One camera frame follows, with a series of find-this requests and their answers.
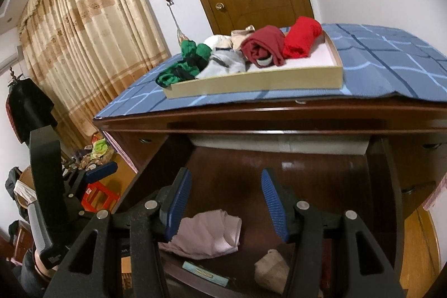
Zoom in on pale pink underwear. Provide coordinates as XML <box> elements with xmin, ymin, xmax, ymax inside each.
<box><xmin>158</xmin><ymin>209</ymin><xmax>243</xmax><ymax>259</ymax></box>

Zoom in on green cloth heap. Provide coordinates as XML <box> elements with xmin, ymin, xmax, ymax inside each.
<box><xmin>91</xmin><ymin>139</ymin><xmax>109</xmax><ymax>160</ymax></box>

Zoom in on blue checked tablecloth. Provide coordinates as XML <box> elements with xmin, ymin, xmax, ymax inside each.
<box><xmin>93</xmin><ymin>22</ymin><xmax>447</xmax><ymax>120</ymax></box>

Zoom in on grey white patterned underwear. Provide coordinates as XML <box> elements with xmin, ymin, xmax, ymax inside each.
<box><xmin>195</xmin><ymin>48</ymin><xmax>247</xmax><ymax>79</ymax></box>

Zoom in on person's left forearm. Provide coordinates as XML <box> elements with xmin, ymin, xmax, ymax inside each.
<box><xmin>21</xmin><ymin>249</ymin><xmax>56</xmax><ymax>285</ymax></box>

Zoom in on beige patterned curtain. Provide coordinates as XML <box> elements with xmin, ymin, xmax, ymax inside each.
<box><xmin>19</xmin><ymin>0</ymin><xmax>172</xmax><ymax>146</ymax></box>

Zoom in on black hanging clothes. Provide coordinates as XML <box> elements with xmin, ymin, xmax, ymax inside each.
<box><xmin>5</xmin><ymin>76</ymin><xmax>58</xmax><ymax>146</ymax></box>

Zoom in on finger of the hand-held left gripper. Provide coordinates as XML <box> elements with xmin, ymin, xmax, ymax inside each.
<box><xmin>69</xmin><ymin>161</ymin><xmax>119</xmax><ymax>194</ymax></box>

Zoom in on white air conditioner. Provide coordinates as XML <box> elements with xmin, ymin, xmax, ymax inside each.
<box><xmin>0</xmin><ymin>45</ymin><xmax>23</xmax><ymax>72</ymax></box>

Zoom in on bright red sock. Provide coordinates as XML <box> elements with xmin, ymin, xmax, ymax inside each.
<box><xmin>282</xmin><ymin>16</ymin><xmax>323</xmax><ymax>60</ymax></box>

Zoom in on light blue flat box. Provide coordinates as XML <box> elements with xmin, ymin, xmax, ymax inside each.
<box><xmin>182</xmin><ymin>261</ymin><xmax>230</xmax><ymax>287</ymax></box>

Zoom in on wooden desk drawer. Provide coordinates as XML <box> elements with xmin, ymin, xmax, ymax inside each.
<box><xmin>115</xmin><ymin>132</ymin><xmax>415</xmax><ymax>298</ymax></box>

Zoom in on curtain tieback tassel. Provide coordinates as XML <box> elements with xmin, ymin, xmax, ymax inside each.
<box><xmin>170</xmin><ymin>5</ymin><xmax>191</xmax><ymax>42</ymax></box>

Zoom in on beige knitted garment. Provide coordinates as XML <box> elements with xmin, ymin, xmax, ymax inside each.
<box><xmin>254</xmin><ymin>248</ymin><xmax>291</xmax><ymax>296</ymax></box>

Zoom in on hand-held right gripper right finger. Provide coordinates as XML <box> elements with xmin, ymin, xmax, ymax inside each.
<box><xmin>261</xmin><ymin>168</ymin><xmax>406</xmax><ymax>298</ymax></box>

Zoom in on dark wooden desk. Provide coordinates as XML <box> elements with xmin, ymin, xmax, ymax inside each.
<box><xmin>92</xmin><ymin>94</ymin><xmax>447</xmax><ymax>298</ymax></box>

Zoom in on white sock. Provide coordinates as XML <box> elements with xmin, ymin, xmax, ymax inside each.
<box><xmin>204</xmin><ymin>34</ymin><xmax>233</xmax><ymax>51</ymax></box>

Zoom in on dark red sock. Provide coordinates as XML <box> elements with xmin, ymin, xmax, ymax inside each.
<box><xmin>241</xmin><ymin>25</ymin><xmax>287</xmax><ymax>68</ymax></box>

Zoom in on red plastic stool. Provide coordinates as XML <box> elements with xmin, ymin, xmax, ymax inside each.
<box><xmin>80</xmin><ymin>181</ymin><xmax>120</xmax><ymax>213</ymax></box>

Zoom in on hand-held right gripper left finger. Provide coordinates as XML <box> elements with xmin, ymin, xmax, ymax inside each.
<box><xmin>44</xmin><ymin>167</ymin><xmax>193</xmax><ymax>298</ymax></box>

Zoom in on beige underwear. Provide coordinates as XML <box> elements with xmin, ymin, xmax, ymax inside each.
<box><xmin>230</xmin><ymin>25</ymin><xmax>258</xmax><ymax>51</ymax></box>

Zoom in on beige shallow cardboard box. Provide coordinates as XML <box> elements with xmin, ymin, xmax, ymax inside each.
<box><xmin>163</xmin><ymin>28</ymin><xmax>344</xmax><ymax>100</ymax></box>

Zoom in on green underwear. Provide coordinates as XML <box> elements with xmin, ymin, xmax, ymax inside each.
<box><xmin>155</xmin><ymin>39</ymin><xmax>212</xmax><ymax>88</ymax></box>

